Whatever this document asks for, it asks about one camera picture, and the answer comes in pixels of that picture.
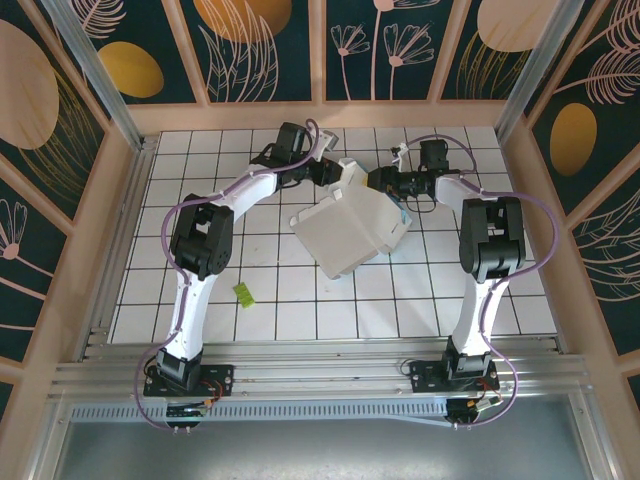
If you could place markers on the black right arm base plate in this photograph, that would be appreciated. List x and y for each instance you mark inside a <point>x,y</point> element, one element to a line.
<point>425,377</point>

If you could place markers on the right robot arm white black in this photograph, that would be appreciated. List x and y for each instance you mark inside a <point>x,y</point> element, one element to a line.
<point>492,240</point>

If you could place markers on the aluminium corner post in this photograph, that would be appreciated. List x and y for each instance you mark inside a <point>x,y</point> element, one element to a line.
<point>540,70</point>
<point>100,80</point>

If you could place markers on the green paper tag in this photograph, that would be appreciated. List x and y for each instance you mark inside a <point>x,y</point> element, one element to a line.
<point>243,294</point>

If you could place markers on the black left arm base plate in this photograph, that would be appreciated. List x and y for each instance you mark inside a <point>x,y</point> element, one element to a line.
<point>220,380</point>

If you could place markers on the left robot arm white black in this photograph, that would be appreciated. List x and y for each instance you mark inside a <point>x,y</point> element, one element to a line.
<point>200,240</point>

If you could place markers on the aluminium rail frame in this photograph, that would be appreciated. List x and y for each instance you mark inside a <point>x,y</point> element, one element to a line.
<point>325,365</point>

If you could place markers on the teal and white paper box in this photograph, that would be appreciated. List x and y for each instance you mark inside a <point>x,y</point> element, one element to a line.
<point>345,230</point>

